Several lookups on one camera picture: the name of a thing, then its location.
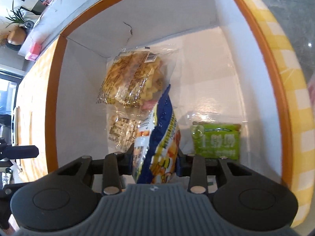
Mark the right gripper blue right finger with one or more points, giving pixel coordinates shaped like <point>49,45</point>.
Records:
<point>184,164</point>

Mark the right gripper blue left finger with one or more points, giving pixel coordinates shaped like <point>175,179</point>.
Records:
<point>125,161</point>

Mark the white peanut bag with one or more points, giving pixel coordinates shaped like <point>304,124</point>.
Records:
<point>121,131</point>

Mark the blue mixed snack bag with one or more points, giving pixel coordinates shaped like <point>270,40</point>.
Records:
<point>157,144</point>

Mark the green snack packet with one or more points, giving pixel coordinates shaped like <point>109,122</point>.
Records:
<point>216,140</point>

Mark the orange cracker bag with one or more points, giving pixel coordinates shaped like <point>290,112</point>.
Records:
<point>136,79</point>

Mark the orange cardboard box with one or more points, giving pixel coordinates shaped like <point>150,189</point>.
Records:
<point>220,77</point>

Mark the pink box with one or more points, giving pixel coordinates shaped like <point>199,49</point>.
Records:
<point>34,52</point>

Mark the brown round vase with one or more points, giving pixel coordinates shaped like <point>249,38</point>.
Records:
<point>17,36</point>

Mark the potted green plant left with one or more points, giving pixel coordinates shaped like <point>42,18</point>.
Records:
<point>15,16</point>

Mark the yellow checkered tablecloth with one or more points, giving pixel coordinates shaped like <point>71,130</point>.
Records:
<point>293,102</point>

